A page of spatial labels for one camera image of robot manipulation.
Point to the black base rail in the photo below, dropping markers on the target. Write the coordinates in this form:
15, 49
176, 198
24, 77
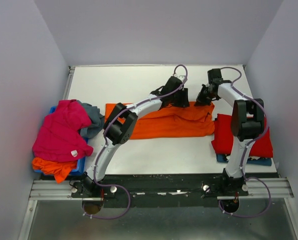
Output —
159, 190

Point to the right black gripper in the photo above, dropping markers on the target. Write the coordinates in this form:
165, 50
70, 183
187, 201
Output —
201, 101

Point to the aluminium frame rail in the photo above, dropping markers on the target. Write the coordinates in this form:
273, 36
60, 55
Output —
266, 185

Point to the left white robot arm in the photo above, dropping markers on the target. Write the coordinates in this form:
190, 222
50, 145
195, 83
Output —
122, 121

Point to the orange t shirt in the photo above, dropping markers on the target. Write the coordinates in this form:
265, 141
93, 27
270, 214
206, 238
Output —
175, 122
59, 170

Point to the folded blue t shirt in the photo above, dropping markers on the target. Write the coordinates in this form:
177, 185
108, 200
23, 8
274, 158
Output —
261, 161

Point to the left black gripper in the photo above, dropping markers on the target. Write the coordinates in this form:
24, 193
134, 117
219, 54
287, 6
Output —
184, 102

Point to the folded red t shirt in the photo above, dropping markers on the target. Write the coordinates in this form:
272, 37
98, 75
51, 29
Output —
224, 139

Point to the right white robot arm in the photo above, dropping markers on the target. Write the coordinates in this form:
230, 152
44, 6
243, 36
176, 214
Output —
247, 119

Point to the grey blue t shirt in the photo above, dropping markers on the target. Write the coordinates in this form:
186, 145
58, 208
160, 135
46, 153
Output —
96, 118

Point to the blue plastic bin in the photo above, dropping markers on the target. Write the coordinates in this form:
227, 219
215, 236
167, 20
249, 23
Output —
80, 164

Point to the magenta t shirt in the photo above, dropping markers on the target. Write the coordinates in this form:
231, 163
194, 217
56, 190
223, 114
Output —
59, 139

